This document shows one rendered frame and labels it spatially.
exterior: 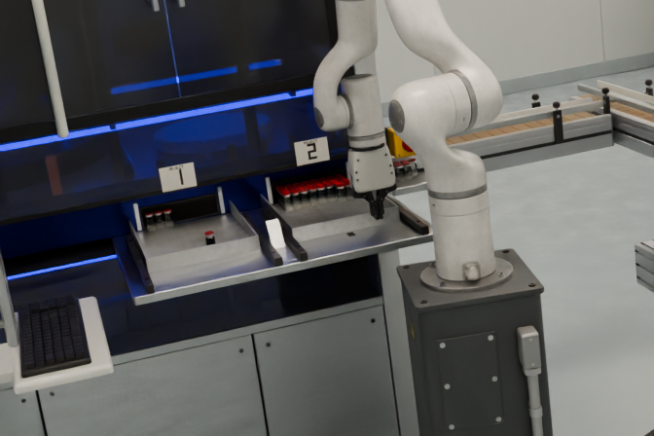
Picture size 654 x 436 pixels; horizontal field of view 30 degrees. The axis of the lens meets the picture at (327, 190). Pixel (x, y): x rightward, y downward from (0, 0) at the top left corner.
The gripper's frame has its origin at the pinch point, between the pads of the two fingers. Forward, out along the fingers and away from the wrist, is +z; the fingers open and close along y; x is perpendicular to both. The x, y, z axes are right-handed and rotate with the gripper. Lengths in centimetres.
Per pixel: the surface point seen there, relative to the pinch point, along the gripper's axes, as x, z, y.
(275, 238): -0.9, 1.9, 24.4
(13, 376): 20, 12, 86
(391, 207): -1.6, 0.6, -4.0
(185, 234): -25.3, 2.9, 41.9
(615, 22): -489, 44, -319
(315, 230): -1.5, 2.1, 14.7
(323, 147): -27.1, -11.2, 4.0
